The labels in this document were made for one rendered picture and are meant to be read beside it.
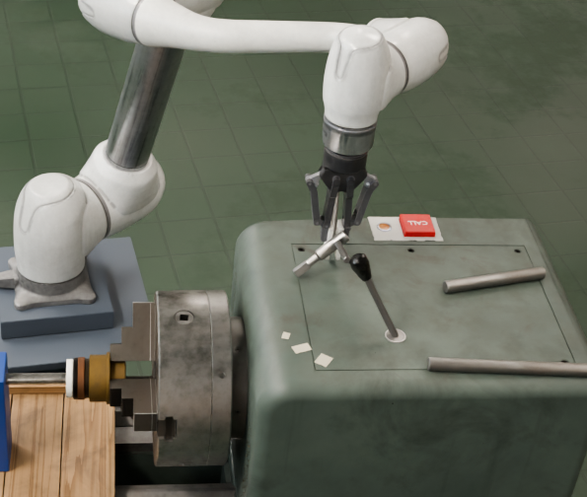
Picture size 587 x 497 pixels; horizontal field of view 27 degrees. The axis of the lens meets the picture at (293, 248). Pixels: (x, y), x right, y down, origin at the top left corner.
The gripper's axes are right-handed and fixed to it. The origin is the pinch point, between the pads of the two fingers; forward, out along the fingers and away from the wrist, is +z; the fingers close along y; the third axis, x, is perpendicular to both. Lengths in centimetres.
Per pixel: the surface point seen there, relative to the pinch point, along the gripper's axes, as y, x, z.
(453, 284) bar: -20.7, 9.4, 2.7
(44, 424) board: 52, 4, 42
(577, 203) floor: -140, -200, 131
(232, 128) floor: -9, -251, 131
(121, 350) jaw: 37.8, 10.4, 17.0
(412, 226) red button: -17.0, -9.2, 3.6
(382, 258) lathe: -9.7, -0.6, 4.7
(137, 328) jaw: 35.0, 8.0, 14.0
